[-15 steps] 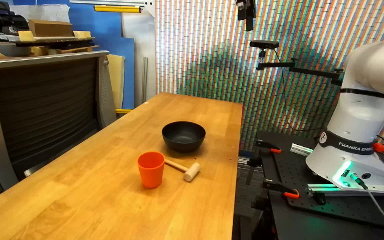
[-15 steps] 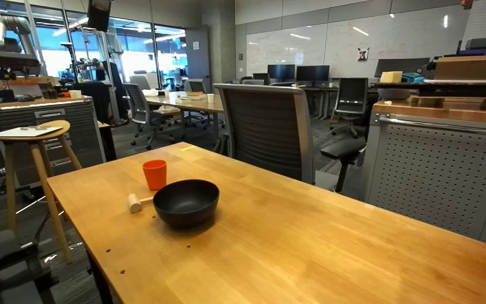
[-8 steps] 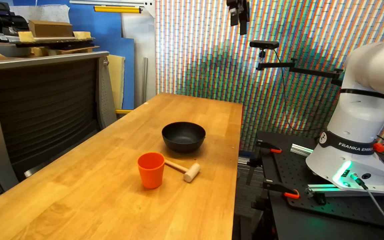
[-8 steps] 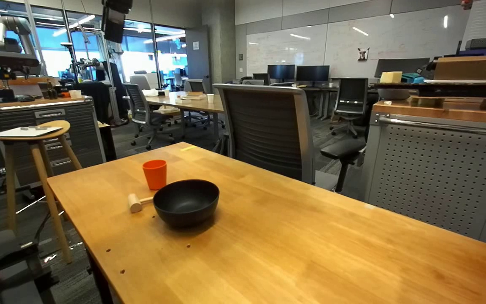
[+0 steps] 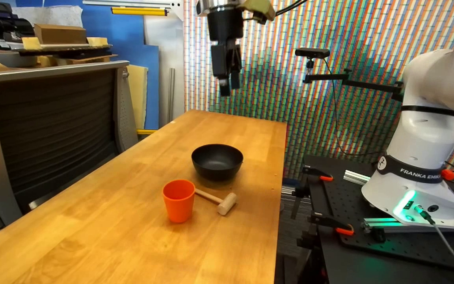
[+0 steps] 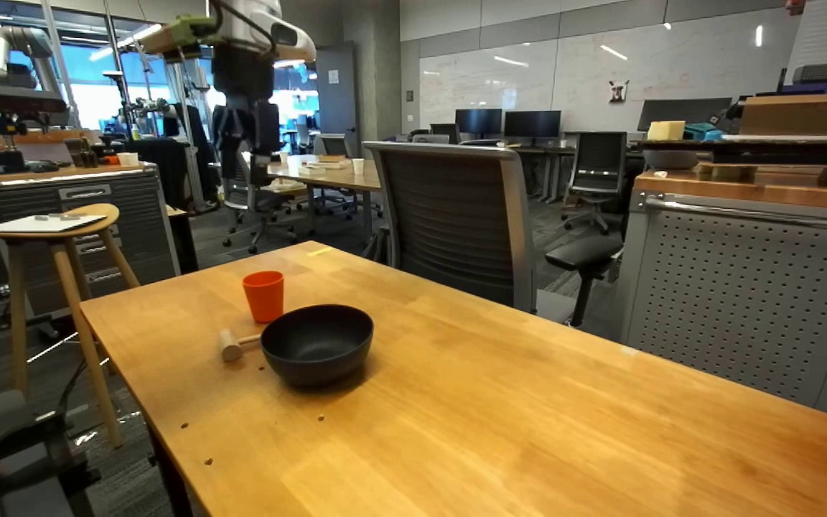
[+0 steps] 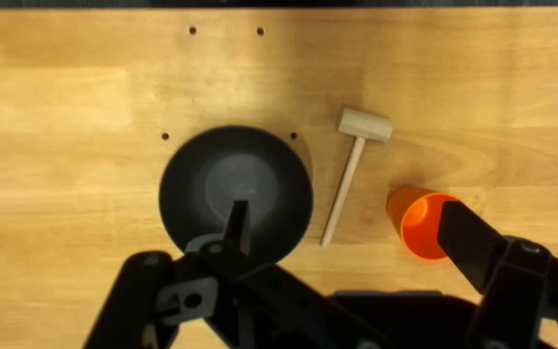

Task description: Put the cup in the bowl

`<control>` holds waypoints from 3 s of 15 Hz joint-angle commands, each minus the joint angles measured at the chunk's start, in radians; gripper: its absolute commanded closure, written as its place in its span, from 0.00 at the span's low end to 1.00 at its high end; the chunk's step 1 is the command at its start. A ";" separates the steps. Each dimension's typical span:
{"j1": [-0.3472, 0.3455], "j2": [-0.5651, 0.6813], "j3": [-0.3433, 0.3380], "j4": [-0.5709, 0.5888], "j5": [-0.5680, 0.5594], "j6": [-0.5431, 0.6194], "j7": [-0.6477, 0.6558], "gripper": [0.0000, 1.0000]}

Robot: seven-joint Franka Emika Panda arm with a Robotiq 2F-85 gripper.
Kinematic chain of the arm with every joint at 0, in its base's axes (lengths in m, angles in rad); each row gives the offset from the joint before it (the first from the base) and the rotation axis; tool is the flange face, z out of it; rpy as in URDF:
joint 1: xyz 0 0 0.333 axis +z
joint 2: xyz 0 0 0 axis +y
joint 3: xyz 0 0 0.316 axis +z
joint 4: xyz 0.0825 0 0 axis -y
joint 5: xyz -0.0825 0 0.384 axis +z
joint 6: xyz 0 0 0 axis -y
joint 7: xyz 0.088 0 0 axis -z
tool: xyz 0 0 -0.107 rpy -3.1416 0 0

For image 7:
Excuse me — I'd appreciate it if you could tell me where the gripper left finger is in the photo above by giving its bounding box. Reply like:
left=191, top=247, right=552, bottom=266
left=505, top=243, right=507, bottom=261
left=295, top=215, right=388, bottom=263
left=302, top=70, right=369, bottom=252
left=83, top=199, right=381, bottom=349

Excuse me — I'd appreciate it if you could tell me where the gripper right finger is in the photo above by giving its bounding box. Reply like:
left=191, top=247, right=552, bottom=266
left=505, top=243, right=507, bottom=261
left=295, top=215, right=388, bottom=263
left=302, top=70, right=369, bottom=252
left=437, top=201, right=558, bottom=349

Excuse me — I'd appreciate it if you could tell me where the orange plastic cup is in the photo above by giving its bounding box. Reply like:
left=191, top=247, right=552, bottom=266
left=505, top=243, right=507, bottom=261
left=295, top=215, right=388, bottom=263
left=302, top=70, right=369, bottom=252
left=386, top=187, right=462, bottom=261

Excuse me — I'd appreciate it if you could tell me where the black bowl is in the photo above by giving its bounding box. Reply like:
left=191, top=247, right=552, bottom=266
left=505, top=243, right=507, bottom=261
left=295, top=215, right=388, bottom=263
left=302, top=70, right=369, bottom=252
left=158, top=125, right=314, bottom=265

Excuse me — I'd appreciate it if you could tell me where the wooden mallet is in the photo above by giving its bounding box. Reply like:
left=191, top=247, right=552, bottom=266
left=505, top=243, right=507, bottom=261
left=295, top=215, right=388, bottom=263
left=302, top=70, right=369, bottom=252
left=320, top=108, right=393, bottom=248

